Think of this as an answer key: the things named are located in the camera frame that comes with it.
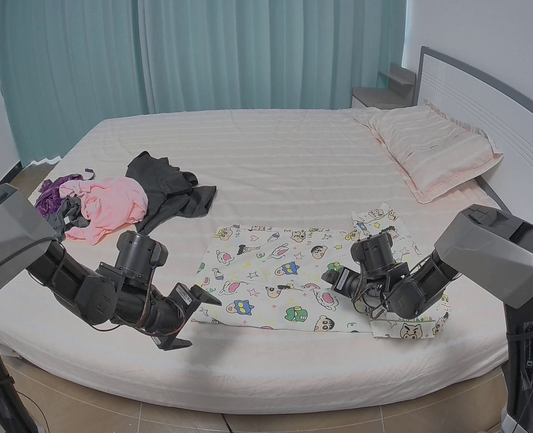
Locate purple garment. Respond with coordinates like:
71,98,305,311
34,167,96,219

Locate bed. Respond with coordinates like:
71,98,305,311
0,45,533,416

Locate pink garment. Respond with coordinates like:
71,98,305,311
61,177,150,246

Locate white printed pyjama top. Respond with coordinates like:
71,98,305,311
191,202,453,341

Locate grey white bedside table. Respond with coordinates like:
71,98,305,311
351,63,417,108

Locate black garment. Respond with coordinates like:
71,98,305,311
126,152,217,235

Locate blue-green curtain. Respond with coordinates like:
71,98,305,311
0,0,409,166

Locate pale pink striped pillow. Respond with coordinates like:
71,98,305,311
354,100,504,204

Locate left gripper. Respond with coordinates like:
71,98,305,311
115,284,222,351

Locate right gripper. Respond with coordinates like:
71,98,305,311
332,270,364,297

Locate grey garment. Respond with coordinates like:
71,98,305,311
45,197,91,242

